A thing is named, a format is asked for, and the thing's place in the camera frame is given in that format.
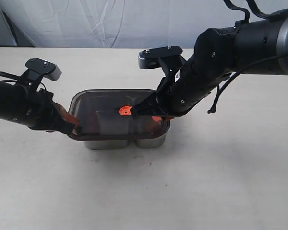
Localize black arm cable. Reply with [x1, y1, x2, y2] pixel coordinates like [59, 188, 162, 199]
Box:
[0, 71, 32, 87]
[223, 0, 288, 23]

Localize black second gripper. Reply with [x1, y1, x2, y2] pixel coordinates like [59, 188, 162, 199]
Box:
[26, 90, 82, 135]

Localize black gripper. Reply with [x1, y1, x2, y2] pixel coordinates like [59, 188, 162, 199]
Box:
[131, 56, 230, 122]

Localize dark transparent lunchbox lid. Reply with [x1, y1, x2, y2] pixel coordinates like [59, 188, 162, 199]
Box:
[69, 89, 170, 141]

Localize white backdrop cloth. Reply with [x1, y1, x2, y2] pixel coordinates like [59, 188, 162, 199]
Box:
[0, 0, 244, 48]

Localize black second robot arm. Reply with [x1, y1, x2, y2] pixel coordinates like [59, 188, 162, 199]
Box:
[0, 80, 82, 135]

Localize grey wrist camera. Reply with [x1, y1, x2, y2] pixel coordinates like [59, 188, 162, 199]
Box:
[25, 57, 62, 81]
[138, 46, 182, 69]

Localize red toy sausage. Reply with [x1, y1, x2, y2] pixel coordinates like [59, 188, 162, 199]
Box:
[89, 112, 100, 135]

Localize yellow toy cheese wedge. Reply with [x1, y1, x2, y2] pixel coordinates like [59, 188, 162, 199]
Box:
[146, 118, 162, 134]

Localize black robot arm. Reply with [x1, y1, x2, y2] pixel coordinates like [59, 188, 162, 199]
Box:
[131, 18, 288, 118]

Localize stainless steel two-compartment lunchbox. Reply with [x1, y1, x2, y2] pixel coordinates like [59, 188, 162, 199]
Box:
[84, 133, 167, 150]

